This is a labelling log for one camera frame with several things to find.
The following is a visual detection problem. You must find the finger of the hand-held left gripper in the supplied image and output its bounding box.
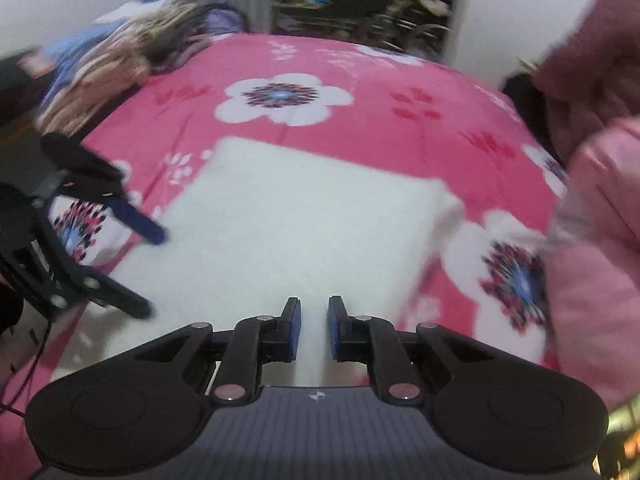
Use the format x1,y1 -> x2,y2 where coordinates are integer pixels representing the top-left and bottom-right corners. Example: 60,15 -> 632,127
35,207 -> 152,318
42,132 -> 168,246

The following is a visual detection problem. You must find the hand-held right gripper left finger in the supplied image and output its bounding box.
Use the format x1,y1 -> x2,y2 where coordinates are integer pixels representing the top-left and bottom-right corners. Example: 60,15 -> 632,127
120,297 -> 302,405

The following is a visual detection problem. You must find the pink padded jacket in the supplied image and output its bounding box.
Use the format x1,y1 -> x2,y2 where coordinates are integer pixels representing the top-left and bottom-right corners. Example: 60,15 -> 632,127
545,120 -> 640,401

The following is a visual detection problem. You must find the wheelchair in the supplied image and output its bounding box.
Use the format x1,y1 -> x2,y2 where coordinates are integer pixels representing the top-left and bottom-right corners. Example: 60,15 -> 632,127
365,7 -> 453,56

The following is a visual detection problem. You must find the pink floral blanket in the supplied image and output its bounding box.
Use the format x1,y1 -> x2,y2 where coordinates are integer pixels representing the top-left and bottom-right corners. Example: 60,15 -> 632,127
0,32 -> 571,480

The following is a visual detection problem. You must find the stack of folded clothes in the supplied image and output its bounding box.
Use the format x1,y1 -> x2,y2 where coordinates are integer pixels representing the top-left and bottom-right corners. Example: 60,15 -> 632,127
37,0 -> 216,136

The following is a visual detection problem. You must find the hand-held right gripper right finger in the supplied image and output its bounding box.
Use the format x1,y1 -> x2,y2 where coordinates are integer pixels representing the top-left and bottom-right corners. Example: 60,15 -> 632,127
327,296 -> 508,405

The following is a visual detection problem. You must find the white knit sweater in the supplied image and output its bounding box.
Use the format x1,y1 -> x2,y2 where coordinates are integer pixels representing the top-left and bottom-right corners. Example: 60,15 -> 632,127
100,137 -> 463,388

